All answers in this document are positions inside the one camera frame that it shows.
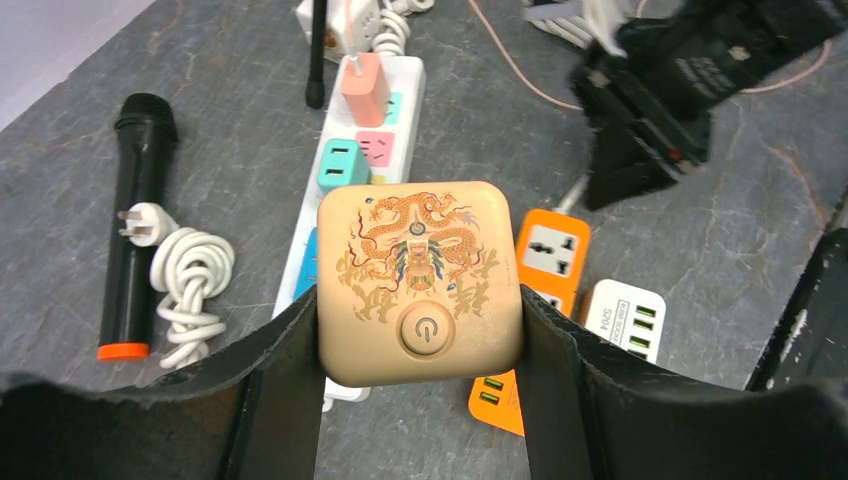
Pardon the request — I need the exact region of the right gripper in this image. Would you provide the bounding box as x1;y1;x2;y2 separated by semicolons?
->
569;1;847;211

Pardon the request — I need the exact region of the teal usb charger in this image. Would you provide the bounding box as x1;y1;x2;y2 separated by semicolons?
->
317;138;371;194

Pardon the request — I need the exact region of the orange power strip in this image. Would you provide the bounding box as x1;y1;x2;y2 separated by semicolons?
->
468;209;590;437

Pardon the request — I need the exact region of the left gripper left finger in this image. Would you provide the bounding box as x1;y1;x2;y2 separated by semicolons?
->
1;290;324;479

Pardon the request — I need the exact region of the blue plug adapter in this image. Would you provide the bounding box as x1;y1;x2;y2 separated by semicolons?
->
292;228;317;300

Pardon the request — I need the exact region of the salmon pink usb charger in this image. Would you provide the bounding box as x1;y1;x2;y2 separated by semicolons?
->
340;52;391;128

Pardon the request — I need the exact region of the thin pink usb cable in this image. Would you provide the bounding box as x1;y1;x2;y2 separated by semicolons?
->
466;0;835;113

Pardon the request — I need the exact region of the white cord orange strip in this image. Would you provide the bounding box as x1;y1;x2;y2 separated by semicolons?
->
522;1;633;215

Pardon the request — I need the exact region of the white small power strip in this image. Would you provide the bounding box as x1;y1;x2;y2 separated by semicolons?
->
579;279;666;364

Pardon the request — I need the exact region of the white cube socket adapter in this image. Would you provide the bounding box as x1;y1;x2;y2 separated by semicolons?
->
323;0;380;70

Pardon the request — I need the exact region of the white coiled cord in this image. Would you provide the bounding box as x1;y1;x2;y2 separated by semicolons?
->
117;201;237;371

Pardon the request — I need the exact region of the white multicolour power strip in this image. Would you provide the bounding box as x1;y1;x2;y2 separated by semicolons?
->
271;54;427;412

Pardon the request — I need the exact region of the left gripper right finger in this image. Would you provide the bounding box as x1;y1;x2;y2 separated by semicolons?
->
516;302;847;479

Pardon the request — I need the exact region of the tan cube socket adapter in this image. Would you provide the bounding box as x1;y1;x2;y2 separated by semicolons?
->
316;181;524;387

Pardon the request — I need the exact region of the black music stand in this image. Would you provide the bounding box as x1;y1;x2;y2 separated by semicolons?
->
305;0;328;109

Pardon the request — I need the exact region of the black microphone orange end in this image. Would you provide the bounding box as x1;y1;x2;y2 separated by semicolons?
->
97;93;178;362

